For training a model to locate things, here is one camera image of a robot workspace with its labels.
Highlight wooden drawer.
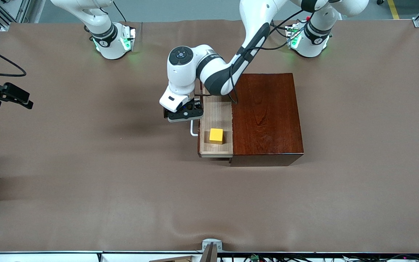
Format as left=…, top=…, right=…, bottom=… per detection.
left=197, top=82, right=234, bottom=158

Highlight yellow block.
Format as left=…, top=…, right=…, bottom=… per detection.
left=209, top=128, right=225, bottom=145

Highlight dark brown wooden cabinet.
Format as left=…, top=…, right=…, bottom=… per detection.
left=230, top=73, right=304, bottom=167

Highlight brown cardboard piece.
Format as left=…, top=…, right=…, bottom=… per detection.
left=149, top=255, right=193, bottom=262

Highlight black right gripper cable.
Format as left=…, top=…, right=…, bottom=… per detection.
left=0, top=39, right=27, bottom=77

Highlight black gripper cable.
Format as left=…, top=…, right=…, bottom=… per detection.
left=194, top=9, right=306, bottom=105
left=0, top=39, right=27, bottom=77

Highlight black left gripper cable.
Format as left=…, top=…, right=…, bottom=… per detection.
left=194, top=9, right=306, bottom=105

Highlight aluminium frame with black rails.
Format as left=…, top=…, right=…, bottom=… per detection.
left=0, top=0, right=46, bottom=32

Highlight black right arm base cable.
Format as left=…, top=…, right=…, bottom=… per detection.
left=112, top=0, right=127, bottom=23

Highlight black left arm base cables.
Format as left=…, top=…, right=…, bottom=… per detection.
left=270, top=20, right=298, bottom=39

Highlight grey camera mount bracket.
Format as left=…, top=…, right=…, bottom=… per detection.
left=197, top=238, right=223, bottom=262

